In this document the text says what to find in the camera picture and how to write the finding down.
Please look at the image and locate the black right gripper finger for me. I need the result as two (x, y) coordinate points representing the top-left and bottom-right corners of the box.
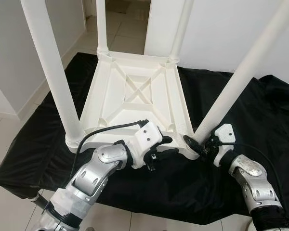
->
(183, 134), (203, 153)

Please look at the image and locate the white plastic table leg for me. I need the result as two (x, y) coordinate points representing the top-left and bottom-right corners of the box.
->
(20, 0), (86, 149)
(169, 0), (195, 63)
(95, 0), (110, 55)
(193, 0), (289, 141)

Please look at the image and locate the black cloth table cover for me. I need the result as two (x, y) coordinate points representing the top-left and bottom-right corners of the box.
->
(0, 51), (289, 226)

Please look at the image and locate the black metal folding table leg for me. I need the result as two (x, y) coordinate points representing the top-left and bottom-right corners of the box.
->
(31, 194), (50, 211)

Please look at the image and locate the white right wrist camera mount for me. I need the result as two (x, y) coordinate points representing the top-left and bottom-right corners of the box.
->
(214, 124), (236, 167)

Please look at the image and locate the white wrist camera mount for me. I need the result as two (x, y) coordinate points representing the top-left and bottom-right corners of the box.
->
(214, 124), (236, 167)
(132, 121), (164, 169)

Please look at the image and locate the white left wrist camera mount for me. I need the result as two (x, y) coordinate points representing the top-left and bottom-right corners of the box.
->
(132, 121), (164, 169)

